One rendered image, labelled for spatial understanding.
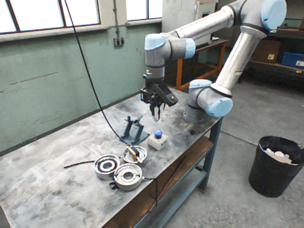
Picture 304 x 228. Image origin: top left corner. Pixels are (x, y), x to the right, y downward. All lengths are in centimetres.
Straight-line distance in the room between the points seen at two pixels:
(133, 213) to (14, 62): 171
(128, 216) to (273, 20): 103
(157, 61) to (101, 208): 55
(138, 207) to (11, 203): 51
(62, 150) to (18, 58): 134
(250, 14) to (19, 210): 113
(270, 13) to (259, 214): 141
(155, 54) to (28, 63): 165
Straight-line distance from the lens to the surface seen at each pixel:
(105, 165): 83
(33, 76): 223
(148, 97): 78
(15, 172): 98
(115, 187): 76
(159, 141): 87
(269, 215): 185
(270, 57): 397
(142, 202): 102
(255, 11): 94
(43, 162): 96
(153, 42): 70
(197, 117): 108
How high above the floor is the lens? 140
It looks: 32 degrees down
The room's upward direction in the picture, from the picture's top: straight up
